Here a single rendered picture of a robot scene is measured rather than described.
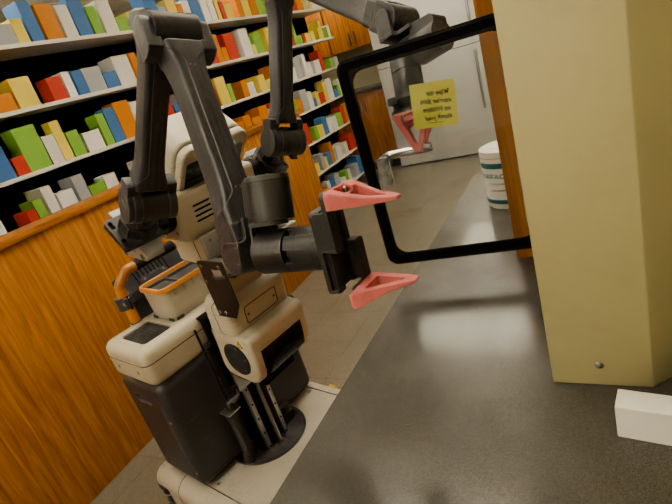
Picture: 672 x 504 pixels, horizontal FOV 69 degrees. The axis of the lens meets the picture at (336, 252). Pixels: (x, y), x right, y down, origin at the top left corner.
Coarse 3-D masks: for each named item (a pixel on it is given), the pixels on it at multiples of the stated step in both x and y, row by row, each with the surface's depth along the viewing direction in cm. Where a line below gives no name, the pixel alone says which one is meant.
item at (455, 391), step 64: (512, 256) 99; (384, 320) 91; (448, 320) 84; (512, 320) 79; (384, 384) 74; (448, 384) 69; (512, 384) 66; (576, 384) 62; (320, 448) 65; (384, 448) 62; (448, 448) 59; (512, 448) 56; (576, 448) 54; (640, 448) 52
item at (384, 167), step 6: (378, 162) 89; (384, 162) 89; (378, 168) 90; (384, 168) 89; (390, 168) 89; (384, 174) 90; (390, 174) 90; (384, 180) 91; (390, 180) 90; (384, 186) 91; (390, 186) 91
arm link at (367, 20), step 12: (312, 0) 109; (324, 0) 106; (336, 0) 102; (348, 0) 99; (360, 0) 97; (372, 0) 93; (384, 0) 92; (336, 12) 104; (348, 12) 100; (360, 12) 97; (372, 12) 93; (396, 12) 89; (408, 12) 91; (372, 24) 94; (396, 24) 90
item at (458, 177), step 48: (432, 48) 80; (480, 48) 77; (384, 96) 86; (432, 96) 83; (480, 96) 80; (384, 144) 89; (432, 144) 86; (480, 144) 84; (432, 192) 90; (480, 192) 87; (432, 240) 94; (480, 240) 91
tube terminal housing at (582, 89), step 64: (512, 0) 47; (576, 0) 45; (640, 0) 44; (512, 64) 49; (576, 64) 47; (640, 64) 46; (512, 128) 52; (576, 128) 50; (640, 128) 48; (576, 192) 52; (640, 192) 50; (576, 256) 55; (640, 256) 52; (576, 320) 59; (640, 320) 56; (640, 384) 59
